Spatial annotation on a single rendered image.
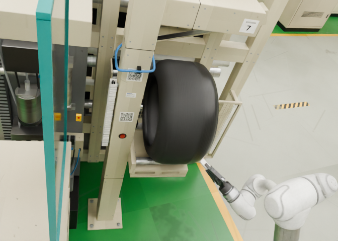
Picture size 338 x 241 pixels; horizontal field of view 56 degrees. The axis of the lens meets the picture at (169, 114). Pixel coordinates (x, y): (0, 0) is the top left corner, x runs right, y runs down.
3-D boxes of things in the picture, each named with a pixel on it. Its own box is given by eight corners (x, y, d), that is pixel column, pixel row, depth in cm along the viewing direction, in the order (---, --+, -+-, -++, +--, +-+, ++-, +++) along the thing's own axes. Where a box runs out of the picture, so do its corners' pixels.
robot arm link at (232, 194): (225, 203, 187) (219, 195, 187) (235, 191, 190) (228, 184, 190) (232, 203, 178) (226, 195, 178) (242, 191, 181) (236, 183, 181)
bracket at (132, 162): (129, 173, 190) (131, 164, 183) (124, 124, 216) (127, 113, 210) (135, 173, 191) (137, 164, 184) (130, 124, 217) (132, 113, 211)
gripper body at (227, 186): (226, 194, 179) (216, 182, 179) (220, 194, 187) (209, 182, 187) (235, 185, 181) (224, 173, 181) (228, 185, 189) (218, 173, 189)
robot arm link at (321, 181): (303, 173, 149) (283, 181, 142) (335, 163, 133) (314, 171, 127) (316, 201, 145) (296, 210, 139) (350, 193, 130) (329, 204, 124)
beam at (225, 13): (149, 24, 161) (155, -4, 151) (144, 0, 178) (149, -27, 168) (255, 38, 178) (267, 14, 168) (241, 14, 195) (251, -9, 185)
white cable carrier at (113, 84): (101, 146, 186) (110, 84, 154) (101, 139, 190) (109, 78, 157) (109, 146, 188) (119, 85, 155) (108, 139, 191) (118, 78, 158)
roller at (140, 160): (134, 164, 188) (134, 156, 189) (133, 164, 193) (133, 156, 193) (189, 164, 198) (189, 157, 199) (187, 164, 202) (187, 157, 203)
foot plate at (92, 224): (87, 230, 246) (87, 229, 244) (88, 198, 264) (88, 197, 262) (122, 228, 253) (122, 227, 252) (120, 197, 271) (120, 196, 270)
